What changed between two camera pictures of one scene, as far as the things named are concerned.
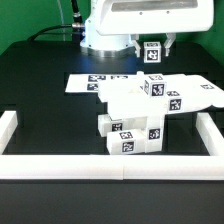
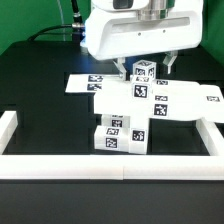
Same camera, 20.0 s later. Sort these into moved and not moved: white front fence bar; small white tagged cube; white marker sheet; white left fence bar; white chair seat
Moved: small white tagged cube; white chair seat
Not moved: white left fence bar; white front fence bar; white marker sheet
